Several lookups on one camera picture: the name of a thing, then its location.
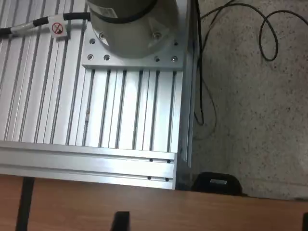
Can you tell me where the black power adapter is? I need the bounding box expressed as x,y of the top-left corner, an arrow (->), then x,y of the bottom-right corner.
191,172 -> 248,195

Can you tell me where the dark flat metal strip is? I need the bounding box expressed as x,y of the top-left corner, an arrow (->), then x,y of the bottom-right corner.
16,177 -> 36,231

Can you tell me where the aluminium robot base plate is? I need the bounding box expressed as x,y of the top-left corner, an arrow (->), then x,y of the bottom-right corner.
81,24 -> 187,70

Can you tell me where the black floor cable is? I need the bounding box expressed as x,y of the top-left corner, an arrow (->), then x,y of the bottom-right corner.
199,0 -> 308,106

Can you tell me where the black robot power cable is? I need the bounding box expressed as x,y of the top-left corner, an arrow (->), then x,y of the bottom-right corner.
193,0 -> 205,126

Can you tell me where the black cable with warning tag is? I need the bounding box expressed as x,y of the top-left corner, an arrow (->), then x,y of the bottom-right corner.
0,12 -> 92,39

